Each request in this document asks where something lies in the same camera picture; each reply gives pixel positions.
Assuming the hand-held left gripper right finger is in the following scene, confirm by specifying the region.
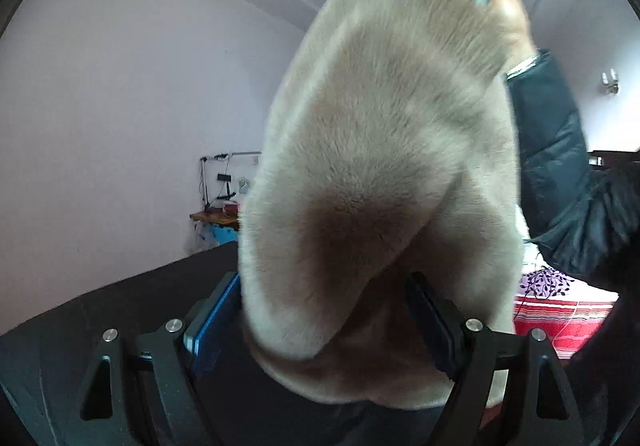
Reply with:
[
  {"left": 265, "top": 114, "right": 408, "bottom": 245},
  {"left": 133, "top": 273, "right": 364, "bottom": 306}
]
[{"left": 404, "top": 271, "right": 586, "bottom": 446}]

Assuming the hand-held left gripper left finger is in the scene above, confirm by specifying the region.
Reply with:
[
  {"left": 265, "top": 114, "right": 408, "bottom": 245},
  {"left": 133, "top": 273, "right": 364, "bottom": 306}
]
[{"left": 65, "top": 271, "right": 246, "bottom": 446}]

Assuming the beige fluffy towel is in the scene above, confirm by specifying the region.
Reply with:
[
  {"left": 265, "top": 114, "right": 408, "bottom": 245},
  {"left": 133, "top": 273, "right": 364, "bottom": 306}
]
[{"left": 235, "top": 0, "right": 526, "bottom": 409}]

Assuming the person's right forearm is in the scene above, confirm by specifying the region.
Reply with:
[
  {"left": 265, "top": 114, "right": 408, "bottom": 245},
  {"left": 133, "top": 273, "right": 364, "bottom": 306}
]
[{"left": 506, "top": 50, "right": 640, "bottom": 287}]

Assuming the person's right hand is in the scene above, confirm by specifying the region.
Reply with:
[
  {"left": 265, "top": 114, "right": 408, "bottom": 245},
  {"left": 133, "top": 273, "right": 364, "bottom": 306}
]
[{"left": 452, "top": 0, "right": 540, "bottom": 76}]

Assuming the blue plastic bag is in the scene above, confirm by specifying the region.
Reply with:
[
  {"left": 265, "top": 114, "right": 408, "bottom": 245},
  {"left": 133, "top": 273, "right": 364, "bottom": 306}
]
[{"left": 210, "top": 225, "right": 240, "bottom": 247}]

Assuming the wooden desk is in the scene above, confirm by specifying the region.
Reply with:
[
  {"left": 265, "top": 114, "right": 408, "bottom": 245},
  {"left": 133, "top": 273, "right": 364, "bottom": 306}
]
[{"left": 189, "top": 208, "right": 241, "bottom": 231}]

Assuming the dark bed blanket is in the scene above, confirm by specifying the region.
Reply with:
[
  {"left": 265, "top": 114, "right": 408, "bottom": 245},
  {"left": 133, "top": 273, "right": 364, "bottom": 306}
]
[{"left": 0, "top": 241, "right": 241, "bottom": 446}]

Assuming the purple leaf-print cloth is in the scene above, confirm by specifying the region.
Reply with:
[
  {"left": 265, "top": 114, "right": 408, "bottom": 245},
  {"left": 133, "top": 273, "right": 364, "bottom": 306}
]
[{"left": 517, "top": 268, "right": 576, "bottom": 299}]

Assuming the red striped bedsheet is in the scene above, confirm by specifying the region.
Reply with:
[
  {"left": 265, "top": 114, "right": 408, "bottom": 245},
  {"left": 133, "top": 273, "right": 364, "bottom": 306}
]
[{"left": 512, "top": 293, "right": 621, "bottom": 362}]

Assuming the black desk lamp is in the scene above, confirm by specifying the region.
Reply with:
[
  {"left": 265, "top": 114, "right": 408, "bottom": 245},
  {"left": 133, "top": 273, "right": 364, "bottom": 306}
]
[{"left": 200, "top": 152, "right": 263, "bottom": 209}]

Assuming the wooden headboard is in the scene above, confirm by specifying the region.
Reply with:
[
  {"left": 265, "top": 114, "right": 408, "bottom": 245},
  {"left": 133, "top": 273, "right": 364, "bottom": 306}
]
[{"left": 587, "top": 150, "right": 640, "bottom": 169}]

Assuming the silver bracelet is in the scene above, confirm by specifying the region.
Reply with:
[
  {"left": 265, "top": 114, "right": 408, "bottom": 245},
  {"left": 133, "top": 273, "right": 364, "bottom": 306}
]
[{"left": 504, "top": 53, "right": 543, "bottom": 80}]

